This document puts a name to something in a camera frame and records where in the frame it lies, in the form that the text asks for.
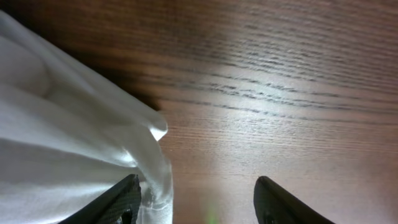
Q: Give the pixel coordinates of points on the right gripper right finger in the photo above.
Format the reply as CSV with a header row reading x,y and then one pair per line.
x,y
275,205

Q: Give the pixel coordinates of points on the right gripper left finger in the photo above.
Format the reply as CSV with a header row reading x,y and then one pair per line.
x,y
118,205

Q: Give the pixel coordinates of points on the white t-shirt with robot print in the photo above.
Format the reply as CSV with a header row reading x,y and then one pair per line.
x,y
68,135

